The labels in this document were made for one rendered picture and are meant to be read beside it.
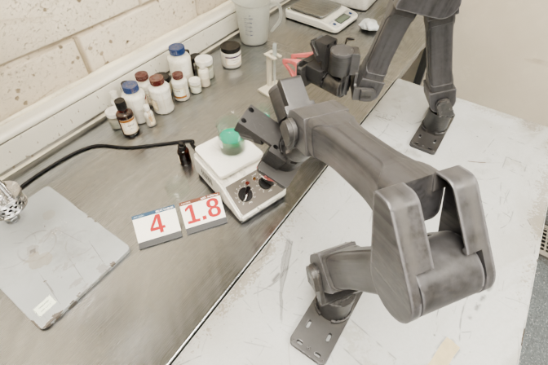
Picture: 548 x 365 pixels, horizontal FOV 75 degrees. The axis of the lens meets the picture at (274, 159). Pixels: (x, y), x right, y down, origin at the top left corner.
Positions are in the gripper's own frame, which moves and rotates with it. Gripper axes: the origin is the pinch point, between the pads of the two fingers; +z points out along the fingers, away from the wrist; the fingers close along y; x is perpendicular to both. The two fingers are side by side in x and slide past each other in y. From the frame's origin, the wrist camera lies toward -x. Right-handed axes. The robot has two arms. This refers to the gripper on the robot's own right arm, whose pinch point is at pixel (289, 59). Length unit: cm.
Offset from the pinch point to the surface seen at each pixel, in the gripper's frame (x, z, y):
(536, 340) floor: 105, -101, -44
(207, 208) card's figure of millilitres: 11.2, -17.7, 43.9
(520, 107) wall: 59, -44, -122
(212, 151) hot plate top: 4.8, -9.9, 35.5
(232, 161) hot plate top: 4.9, -15.8, 34.3
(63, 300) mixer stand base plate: 12, -15, 75
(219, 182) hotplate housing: 6.7, -17.1, 39.3
